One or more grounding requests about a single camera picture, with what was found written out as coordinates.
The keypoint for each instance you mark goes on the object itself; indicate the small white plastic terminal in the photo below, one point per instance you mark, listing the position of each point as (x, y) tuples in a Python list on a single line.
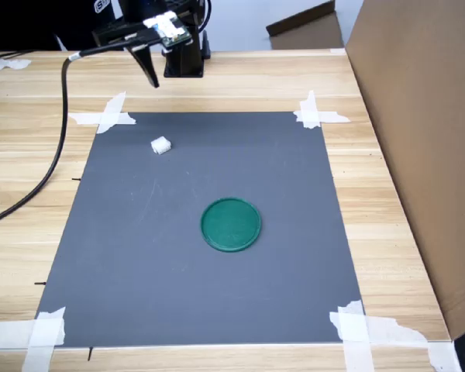
[(161, 145)]

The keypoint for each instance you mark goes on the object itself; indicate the round green lid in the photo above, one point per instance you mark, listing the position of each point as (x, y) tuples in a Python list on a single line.
[(231, 225)]

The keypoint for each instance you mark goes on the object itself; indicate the white masking tape strip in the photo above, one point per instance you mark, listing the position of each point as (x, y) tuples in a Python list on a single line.
[(81, 117), (310, 104), (338, 51), (403, 333), (114, 104), (333, 117), (7, 332), (40, 356), (356, 348)]

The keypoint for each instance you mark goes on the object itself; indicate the folded brown cardboard piece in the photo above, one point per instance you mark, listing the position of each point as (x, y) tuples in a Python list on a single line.
[(310, 33)]

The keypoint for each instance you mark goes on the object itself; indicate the dark grey mat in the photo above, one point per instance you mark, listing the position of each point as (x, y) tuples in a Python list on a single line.
[(139, 252)]

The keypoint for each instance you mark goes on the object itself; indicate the large brown cardboard partition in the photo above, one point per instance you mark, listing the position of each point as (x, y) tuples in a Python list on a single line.
[(430, 155)]

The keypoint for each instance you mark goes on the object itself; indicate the camera box with circuit board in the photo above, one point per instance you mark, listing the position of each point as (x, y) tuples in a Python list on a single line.
[(170, 29)]

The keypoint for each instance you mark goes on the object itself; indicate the small white taped bracket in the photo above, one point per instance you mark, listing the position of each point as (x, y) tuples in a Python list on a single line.
[(7, 64)]

